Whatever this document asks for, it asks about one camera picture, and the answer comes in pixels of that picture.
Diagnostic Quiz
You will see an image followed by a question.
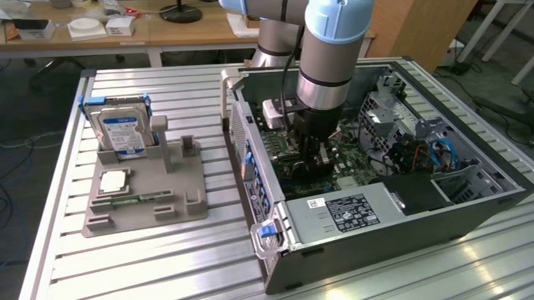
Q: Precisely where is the silver CPU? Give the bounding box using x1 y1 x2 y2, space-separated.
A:
99 170 132 193

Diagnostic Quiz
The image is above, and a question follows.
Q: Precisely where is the black open PC case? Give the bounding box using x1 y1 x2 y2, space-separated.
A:
219 61 527 296

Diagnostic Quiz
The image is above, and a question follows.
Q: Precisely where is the red wire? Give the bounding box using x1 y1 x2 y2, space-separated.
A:
411 141 431 172

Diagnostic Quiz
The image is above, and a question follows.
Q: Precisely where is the white paper sheet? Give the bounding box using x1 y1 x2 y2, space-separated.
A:
226 12 262 39

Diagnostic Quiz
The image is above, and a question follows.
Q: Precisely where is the wooden cabinet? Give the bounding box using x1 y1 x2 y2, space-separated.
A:
366 0 479 74

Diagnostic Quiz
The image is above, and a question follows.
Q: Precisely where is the black round lamp base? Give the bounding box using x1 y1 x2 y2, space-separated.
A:
159 0 204 24

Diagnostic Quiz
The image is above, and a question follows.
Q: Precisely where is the blue wire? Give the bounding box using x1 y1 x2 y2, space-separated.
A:
429 138 462 172

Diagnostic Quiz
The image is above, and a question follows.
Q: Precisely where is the brown cardboard box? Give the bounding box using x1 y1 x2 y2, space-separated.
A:
243 12 264 29

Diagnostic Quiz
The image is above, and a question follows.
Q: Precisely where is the wooden desk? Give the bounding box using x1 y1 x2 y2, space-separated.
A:
0 0 377 60

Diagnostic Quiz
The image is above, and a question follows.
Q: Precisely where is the green motherboard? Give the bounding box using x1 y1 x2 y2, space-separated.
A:
260 124 379 201

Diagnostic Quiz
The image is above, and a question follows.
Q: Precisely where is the flat black device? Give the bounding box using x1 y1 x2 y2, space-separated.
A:
11 18 51 31

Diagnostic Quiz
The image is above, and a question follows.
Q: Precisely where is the white labelled box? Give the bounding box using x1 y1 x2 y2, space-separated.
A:
104 16 138 36

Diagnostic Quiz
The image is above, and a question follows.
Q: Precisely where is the white table frame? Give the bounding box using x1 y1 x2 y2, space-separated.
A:
457 0 534 86

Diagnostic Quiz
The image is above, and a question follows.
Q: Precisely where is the grey power supply unit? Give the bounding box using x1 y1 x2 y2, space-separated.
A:
286 182 409 245

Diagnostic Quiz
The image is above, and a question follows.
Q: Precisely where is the grey parts rack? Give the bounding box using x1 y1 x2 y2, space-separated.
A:
82 115 210 238

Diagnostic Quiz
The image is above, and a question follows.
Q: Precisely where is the black expansion slot blue latch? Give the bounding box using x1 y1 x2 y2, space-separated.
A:
287 182 334 193

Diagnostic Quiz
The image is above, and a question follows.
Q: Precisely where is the black stand foot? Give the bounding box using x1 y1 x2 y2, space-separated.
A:
473 95 534 126

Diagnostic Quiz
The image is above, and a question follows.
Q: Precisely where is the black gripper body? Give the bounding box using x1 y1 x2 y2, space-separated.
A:
291 105 345 145

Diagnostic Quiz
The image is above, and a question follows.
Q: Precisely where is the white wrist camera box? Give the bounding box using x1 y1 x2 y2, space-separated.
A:
262 99 295 129

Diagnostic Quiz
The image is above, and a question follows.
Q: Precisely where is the white round moulded part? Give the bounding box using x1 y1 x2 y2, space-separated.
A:
68 17 108 42

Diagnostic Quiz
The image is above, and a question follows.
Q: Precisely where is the hard disk drive blue label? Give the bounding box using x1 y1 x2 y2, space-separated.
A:
78 92 154 151

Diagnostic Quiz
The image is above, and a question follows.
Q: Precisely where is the silver perforated drive cage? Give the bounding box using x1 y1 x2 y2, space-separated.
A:
357 90 423 154

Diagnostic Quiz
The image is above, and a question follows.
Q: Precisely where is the silver metal disk bay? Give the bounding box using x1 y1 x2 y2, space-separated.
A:
431 162 509 206

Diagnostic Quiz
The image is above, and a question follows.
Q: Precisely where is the blue expansion card retainer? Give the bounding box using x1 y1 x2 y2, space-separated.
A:
243 139 275 216

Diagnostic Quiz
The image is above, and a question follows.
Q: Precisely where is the plain white box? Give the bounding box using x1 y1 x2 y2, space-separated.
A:
19 27 56 41

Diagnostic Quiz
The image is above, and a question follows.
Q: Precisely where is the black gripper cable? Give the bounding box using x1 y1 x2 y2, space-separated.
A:
279 0 306 111

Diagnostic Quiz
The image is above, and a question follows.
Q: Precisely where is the black chair base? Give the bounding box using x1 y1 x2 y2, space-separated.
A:
24 56 87 93

